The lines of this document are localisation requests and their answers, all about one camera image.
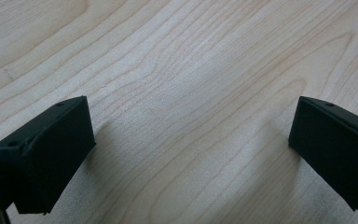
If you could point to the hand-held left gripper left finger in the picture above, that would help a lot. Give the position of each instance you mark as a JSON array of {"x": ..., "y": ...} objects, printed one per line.
[{"x": 49, "y": 155}]

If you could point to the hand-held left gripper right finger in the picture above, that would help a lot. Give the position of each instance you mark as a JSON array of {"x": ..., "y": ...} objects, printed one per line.
[{"x": 338, "y": 155}]

